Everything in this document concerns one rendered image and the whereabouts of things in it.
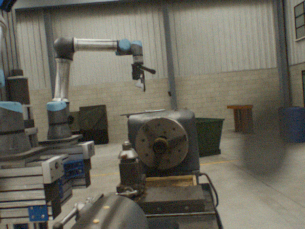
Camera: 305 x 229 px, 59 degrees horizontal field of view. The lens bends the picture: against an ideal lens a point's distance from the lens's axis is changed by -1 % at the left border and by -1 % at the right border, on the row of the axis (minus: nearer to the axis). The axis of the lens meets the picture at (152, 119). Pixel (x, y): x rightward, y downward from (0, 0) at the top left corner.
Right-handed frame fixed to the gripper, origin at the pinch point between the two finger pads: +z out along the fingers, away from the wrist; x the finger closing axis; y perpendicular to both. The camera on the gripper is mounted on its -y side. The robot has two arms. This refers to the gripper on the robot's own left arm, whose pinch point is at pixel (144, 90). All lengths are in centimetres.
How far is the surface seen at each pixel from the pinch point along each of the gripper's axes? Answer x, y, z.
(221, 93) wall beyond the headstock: -1007, -187, -8
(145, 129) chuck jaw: 35.7, -3.7, 23.8
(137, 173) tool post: 92, -7, 35
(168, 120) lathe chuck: 31.7, -17.1, 20.5
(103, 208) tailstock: 147, -12, 27
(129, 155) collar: 92, -5, 28
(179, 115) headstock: 15.0, -23.7, 18.9
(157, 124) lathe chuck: 31.1, -10.4, 22.0
